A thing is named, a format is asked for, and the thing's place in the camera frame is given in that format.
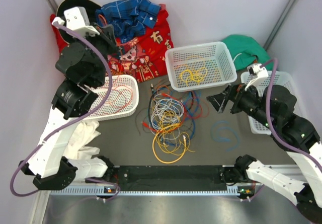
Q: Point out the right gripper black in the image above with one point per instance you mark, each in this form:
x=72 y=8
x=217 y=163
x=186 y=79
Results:
x=236 y=91

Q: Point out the black hat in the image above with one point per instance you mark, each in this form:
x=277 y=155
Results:
x=90 y=7

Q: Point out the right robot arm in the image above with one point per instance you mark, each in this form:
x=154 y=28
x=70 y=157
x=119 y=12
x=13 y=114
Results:
x=296 y=135

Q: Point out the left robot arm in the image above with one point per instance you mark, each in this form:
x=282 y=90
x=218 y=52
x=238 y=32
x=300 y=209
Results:
x=86 y=87

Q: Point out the white rectangular basket, right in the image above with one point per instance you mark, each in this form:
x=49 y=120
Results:
x=283 y=79

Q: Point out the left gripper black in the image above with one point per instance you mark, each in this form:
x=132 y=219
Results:
x=106 y=36

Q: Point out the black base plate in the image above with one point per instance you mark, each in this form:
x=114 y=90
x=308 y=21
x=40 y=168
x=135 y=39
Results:
x=170 y=178

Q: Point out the white rectangular basket, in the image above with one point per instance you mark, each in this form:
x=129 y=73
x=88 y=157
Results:
x=283 y=79
x=200 y=66

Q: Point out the white cloth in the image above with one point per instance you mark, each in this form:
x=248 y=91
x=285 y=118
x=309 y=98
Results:
x=77 y=148

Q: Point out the white oval perforated basket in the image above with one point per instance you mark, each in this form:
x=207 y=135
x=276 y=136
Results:
x=122 y=101

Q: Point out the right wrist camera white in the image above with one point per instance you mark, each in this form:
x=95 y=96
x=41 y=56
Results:
x=258 y=75

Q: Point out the white rectangular basket, middle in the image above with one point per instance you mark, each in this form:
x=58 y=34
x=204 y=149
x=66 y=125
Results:
x=200 y=66

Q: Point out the green cloth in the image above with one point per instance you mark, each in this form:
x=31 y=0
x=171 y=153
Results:
x=245 y=50

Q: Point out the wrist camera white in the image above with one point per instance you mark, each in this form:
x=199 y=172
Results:
x=258 y=75
x=75 y=22

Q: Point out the blue plaid shirt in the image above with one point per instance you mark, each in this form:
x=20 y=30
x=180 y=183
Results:
x=129 y=18

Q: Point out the red printed cloth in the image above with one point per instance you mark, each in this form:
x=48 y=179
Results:
x=143 y=57

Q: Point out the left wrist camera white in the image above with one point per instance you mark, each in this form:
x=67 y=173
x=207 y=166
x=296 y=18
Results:
x=75 y=22

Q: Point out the grey corner post right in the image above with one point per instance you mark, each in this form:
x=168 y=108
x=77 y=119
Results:
x=278 y=25

